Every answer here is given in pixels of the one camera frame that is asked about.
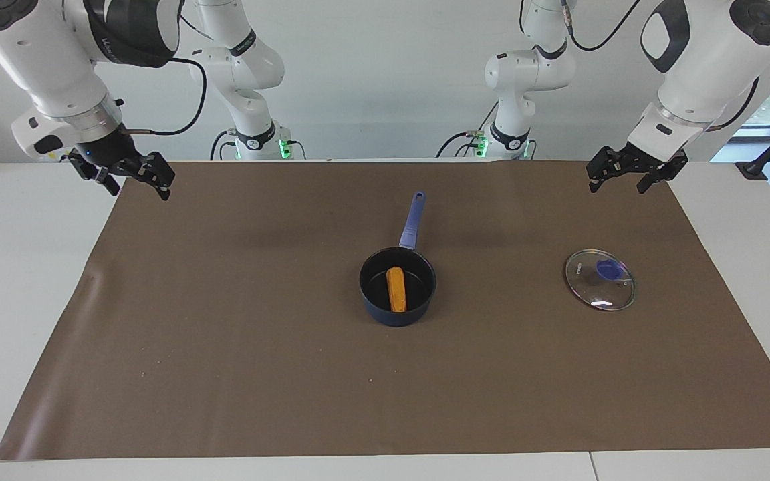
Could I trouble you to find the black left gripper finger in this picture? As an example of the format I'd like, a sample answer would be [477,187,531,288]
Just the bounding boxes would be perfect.
[637,160,674,195]
[586,147,620,194]

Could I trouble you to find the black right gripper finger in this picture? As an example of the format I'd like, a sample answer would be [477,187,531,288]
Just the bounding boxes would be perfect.
[68,155,124,198]
[132,152,176,202]

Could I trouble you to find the glass lid with purple knob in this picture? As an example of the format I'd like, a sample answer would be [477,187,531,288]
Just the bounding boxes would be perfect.
[563,248,637,313]

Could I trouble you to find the yellow corn cob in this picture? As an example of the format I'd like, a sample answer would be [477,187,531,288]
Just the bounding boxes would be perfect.
[385,267,409,314]

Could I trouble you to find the brown table mat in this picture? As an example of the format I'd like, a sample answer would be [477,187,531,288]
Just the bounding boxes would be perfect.
[0,160,770,462]

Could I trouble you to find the black base cables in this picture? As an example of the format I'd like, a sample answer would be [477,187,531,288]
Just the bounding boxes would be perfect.
[434,100,501,160]
[209,126,240,162]

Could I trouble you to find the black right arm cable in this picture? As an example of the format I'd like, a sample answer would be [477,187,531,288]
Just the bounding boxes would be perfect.
[123,56,209,137]

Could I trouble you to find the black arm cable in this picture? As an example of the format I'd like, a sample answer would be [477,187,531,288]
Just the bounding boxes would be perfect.
[123,56,209,137]
[704,76,761,133]
[561,0,644,53]

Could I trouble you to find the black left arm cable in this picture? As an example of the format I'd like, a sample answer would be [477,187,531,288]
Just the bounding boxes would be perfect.
[704,76,761,133]

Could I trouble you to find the black upper arm cable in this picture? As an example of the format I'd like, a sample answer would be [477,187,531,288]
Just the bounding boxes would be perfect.
[561,0,644,53]

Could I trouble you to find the thin black white cable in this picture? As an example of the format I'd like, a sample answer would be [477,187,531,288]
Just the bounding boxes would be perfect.
[179,12,227,50]

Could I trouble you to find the dark pot with purple handle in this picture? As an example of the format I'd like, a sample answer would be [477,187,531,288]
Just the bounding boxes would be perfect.
[358,191,438,329]

